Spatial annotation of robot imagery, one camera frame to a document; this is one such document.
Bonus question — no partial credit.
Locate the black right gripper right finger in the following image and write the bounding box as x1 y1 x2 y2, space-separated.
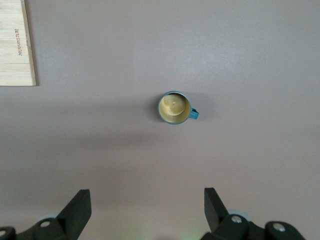
201 187 308 240

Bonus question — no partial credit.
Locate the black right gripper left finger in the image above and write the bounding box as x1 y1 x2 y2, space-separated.
0 189 92 240

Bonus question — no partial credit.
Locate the teal cup with yellow inside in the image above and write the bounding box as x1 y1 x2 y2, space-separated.
157 90 200 125

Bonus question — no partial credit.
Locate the brown table mat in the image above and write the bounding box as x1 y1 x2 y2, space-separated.
0 0 320 240

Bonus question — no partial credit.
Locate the wooden cutting board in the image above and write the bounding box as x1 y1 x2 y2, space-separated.
0 0 37 87

